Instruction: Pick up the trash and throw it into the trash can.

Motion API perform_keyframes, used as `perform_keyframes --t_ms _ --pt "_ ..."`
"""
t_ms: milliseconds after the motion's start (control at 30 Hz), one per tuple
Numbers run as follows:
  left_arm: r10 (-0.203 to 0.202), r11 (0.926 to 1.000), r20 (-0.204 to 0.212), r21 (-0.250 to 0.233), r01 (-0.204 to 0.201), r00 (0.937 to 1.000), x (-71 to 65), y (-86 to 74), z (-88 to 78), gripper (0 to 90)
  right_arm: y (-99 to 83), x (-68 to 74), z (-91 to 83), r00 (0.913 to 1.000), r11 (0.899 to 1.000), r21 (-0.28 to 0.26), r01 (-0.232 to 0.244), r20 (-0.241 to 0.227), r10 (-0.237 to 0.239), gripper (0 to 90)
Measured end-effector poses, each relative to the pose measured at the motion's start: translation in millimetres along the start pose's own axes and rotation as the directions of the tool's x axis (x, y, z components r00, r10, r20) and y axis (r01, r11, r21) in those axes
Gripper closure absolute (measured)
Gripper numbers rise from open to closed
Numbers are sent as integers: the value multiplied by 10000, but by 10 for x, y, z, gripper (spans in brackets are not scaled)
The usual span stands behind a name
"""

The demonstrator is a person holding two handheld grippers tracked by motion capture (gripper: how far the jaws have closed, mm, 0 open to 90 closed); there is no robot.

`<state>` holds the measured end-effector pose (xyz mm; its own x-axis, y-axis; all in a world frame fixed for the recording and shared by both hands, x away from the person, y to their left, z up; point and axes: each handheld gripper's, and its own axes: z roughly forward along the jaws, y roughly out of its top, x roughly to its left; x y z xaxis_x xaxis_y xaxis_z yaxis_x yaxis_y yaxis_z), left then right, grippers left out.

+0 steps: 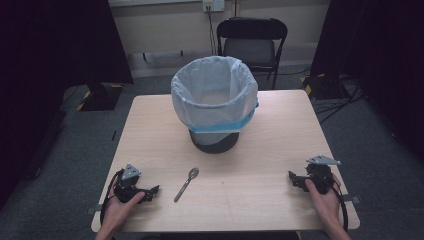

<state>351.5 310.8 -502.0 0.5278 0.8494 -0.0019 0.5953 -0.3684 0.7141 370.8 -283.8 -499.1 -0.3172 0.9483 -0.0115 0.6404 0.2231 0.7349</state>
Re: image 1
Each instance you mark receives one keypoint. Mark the metal spoon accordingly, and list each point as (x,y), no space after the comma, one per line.
(186,185)

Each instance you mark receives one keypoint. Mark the black stand base striped tape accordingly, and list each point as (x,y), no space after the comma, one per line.
(321,86)

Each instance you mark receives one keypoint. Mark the person's right hand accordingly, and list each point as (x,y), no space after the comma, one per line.
(325,206)

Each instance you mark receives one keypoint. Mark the white wall socket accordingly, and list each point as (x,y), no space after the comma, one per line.
(213,5)

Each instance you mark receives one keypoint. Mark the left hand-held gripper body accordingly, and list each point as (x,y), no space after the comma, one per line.
(128,190)

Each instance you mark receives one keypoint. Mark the white plastic bin liner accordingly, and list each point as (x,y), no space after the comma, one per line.
(213,100)

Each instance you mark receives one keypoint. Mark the person's left hand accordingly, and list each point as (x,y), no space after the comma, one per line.
(116,210)

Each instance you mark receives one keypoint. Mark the grey table clamp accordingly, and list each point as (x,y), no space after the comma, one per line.
(93,209)
(352,199)

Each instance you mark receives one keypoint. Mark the dark curtain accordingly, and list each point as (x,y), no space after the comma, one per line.
(50,66)
(383,66)

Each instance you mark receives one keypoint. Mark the black trash bin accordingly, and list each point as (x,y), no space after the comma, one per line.
(213,144)

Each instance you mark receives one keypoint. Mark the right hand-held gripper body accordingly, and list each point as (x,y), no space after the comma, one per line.
(320,176)

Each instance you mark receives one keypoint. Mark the black folding chair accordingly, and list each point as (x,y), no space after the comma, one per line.
(250,50)

